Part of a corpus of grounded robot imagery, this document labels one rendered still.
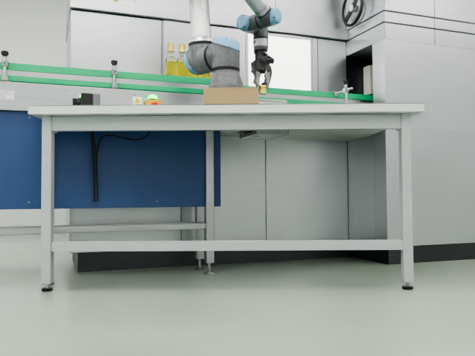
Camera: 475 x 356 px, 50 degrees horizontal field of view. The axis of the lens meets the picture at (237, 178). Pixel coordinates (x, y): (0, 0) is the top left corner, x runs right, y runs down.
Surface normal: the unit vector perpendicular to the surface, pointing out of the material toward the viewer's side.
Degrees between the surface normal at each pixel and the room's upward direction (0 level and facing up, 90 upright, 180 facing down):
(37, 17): 90
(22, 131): 90
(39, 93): 90
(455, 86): 90
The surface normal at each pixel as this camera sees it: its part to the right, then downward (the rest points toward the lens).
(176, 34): 0.35, -0.04
